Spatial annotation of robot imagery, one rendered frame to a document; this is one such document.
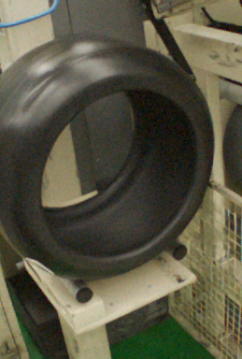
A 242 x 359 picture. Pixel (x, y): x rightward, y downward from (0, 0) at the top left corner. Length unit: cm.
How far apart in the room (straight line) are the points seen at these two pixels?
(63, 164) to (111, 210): 19
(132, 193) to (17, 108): 57
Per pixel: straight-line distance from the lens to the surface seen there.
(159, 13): 149
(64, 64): 112
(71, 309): 135
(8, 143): 110
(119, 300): 145
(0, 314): 211
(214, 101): 174
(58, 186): 160
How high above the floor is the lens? 174
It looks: 29 degrees down
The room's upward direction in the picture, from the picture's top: 10 degrees counter-clockwise
